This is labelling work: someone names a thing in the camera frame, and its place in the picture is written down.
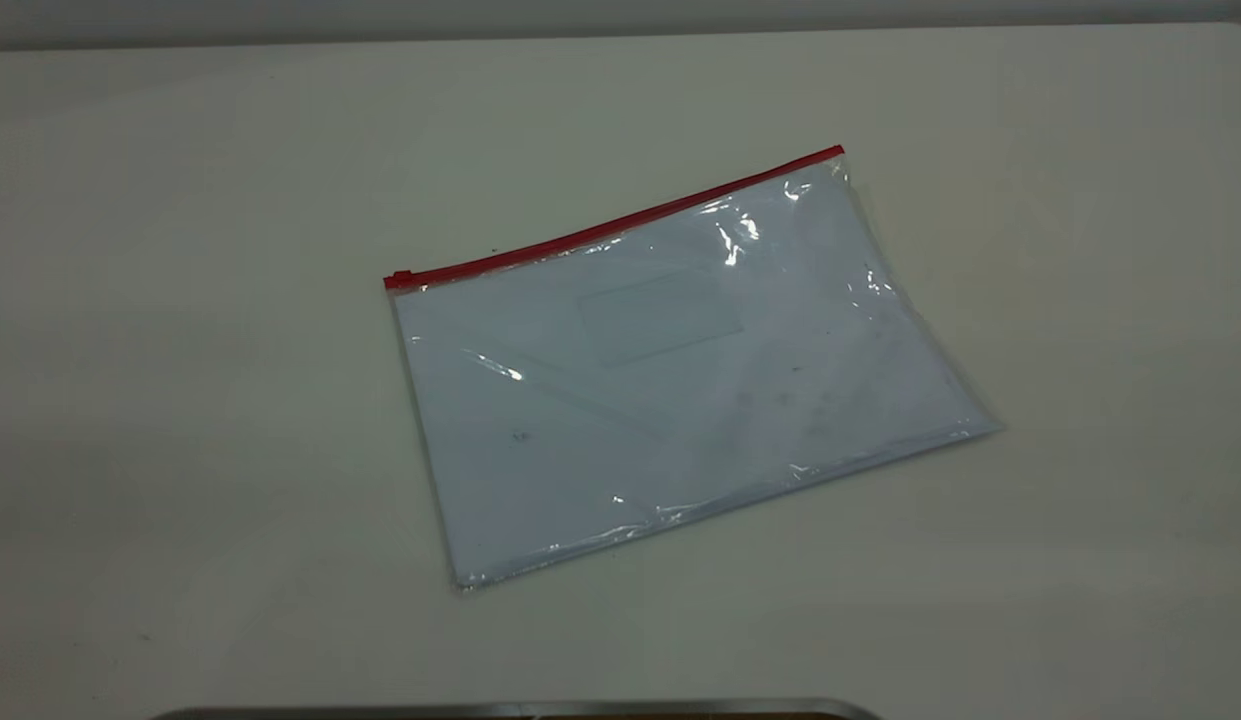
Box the silver metal bar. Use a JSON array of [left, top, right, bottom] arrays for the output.
[[150, 697, 886, 720]]

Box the clear plastic zip bag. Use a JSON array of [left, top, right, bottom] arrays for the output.
[[383, 145, 1004, 593]]

